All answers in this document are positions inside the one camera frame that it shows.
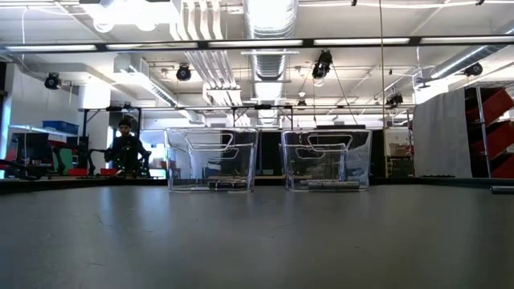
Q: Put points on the thick black copper-top battery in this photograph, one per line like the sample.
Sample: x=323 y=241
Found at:
x=236 y=185

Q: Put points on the clear plastic bin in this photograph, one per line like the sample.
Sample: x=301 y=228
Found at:
x=172 y=160
x=365 y=160

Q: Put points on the black background robot arm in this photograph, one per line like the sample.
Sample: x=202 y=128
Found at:
x=98 y=154

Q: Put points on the black partition panel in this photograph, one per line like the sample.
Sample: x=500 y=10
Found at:
x=378 y=148
x=269 y=152

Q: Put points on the black overhead crossbar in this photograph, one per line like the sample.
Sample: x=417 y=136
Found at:
x=202 y=43

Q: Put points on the person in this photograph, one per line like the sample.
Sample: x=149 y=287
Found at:
x=126 y=154

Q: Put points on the cardboard box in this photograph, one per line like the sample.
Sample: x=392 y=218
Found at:
x=396 y=150

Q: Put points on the thin vertical pole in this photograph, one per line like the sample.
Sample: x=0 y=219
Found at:
x=382 y=80

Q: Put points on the red tray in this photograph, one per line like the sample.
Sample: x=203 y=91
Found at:
x=106 y=172
x=80 y=172

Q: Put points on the grey curtain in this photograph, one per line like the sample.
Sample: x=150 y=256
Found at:
x=441 y=140

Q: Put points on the teal green panel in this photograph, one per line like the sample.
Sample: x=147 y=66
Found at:
x=66 y=162

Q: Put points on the blue storage box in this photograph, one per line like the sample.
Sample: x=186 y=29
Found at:
x=60 y=127

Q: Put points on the white background table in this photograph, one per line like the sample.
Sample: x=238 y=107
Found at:
x=32 y=129

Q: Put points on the metal shelf rack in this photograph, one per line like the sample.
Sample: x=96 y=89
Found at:
x=484 y=136

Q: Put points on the red shelf bin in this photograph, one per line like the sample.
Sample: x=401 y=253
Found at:
x=502 y=138
x=498 y=106
x=504 y=168

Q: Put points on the grey cylindrical battery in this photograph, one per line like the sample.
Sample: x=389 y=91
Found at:
x=502 y=190

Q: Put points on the black background rig frame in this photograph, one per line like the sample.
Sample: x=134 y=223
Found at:
x=263 y=107

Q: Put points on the corrugated silver ventilation duct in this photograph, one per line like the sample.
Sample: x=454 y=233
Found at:
x=271 y=64

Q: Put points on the black hanging camera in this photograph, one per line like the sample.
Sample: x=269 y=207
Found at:
x=183 y=73
x=323 y=64
x=52 y=80
x=394 y=100
x=473 y=69

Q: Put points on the smooth silver ventilation duct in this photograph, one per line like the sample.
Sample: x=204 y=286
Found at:
x=462 y=64

